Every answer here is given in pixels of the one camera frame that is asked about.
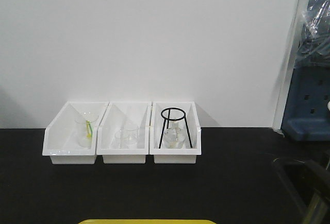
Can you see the black metal tripod stand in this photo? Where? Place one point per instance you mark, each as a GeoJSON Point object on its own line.
{"type": "Point", "coordinates": [167, 119]}

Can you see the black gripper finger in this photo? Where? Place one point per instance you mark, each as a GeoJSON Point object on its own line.
{"type": "Point", "coordinates": [302, 179]}

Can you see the small front glass beaker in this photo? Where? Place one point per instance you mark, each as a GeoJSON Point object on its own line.
{"type": "Point", "coordinates": [121, 139]}

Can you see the large glass beaker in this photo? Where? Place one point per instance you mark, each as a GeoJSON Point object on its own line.
{"type": "Point", "coordinates": [80, 126]}

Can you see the yellow green pipette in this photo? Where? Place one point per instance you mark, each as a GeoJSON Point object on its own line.
{"type": "Point", "coordinates": [89, 130]}

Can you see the yellow tray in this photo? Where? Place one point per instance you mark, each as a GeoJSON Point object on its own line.
{"type": "Point", "coordinates": [146, 221]}

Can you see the right white storage bin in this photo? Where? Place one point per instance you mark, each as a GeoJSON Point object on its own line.
{"type": "Point", "coordinates": [185, 155]}

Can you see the white storage bin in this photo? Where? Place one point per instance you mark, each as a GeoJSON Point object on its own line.
{"type": "Point", "coordinates": [185, 155]}
{"type": "Point", "coordinates": [60, 142]}
{"type": "Point", "coordinates": [117, 115]}

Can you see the small glass beaker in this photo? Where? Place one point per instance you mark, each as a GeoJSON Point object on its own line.
{"type": "Point", "coordinates": [133, 134]}
{"type": "Point", "coordinates": [121, 139]}

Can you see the clear plastic wrapped bundle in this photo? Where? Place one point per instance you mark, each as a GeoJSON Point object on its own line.
{"type": "Point", "coordinates": [313, 47]}

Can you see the left white storage bin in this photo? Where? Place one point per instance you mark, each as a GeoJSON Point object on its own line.
{"type": "Point", "coordinates": [60, 142]}

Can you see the middle white storage bin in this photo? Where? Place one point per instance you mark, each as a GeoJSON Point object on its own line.
{"type": "Point", "coordinates": [117, 115]}

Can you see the small rear glass beaker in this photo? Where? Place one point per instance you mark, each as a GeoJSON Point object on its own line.
{"type": "Point", "coordinates": [133, 134]}

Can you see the clear glass conical flask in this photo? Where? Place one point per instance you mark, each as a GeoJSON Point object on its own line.
{"type": "Point", "coordinates": [174, 137]}

